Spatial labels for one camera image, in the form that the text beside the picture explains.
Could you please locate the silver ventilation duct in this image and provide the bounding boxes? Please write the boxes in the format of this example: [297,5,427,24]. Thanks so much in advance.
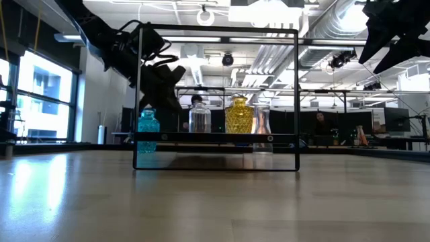
[297,0,370,68]

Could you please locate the white ceiling light panel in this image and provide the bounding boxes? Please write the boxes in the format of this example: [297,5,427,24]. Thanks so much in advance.
[228,0,305,28]

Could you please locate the yellow embossed glass vase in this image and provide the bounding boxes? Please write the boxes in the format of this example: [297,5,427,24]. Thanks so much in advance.
[224,94,255,134]

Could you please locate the yellow hanging cable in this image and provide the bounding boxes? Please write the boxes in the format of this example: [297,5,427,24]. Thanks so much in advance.
[0,0,8,53]
[32,8,42,54]

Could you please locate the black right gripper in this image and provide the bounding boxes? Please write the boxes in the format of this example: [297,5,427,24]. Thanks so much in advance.
[357,0,430,75]

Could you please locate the white ceiling ring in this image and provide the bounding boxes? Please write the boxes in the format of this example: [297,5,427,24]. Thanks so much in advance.
[196,9,216,28]

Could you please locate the dark office desk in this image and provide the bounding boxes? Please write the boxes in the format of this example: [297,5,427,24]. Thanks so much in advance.
[379,135,430,151]

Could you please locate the grey post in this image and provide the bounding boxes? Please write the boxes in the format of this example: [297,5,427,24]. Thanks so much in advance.
[3,140,15,159]

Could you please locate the clear ribbed glass jar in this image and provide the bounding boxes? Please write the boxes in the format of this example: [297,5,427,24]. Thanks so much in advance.
[188,102,212,134]

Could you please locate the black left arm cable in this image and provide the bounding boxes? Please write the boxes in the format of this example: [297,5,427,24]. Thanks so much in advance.
[116,19,181,68]

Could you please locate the small orange object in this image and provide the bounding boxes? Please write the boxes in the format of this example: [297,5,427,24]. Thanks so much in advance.
[356,124,370,146]

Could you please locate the black aluminium table frame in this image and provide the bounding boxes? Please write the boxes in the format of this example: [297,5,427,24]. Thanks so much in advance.
[0,143,430,163]

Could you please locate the white cylindrical canister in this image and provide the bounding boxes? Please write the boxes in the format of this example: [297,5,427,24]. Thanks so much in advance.
[97,125,108,145]

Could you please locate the teal embossed glass vase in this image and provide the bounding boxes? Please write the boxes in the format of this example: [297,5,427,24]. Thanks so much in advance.
[137,108,161,155]

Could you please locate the wooden tray with metal handles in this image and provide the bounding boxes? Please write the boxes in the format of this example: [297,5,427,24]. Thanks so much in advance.
[132,23,301,172]

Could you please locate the tall clear glass vase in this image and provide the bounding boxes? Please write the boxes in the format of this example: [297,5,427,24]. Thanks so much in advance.
[252,104,273,155]

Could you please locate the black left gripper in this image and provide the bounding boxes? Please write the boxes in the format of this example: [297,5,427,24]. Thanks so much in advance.
[138,63,187,112]

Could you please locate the black equipment rack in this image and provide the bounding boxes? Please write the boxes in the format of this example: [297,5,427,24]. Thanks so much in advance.
[0,80,28,142]

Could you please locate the black computer monitor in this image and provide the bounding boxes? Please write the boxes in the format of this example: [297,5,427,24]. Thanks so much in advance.
[384,106,411,132]

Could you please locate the large window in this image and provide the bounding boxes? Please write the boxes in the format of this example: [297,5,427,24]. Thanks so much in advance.
[0,50,81,144]

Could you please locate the white ribbed ceiling duct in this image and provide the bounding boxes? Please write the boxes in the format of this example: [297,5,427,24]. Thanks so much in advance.
[231,45,296,89]

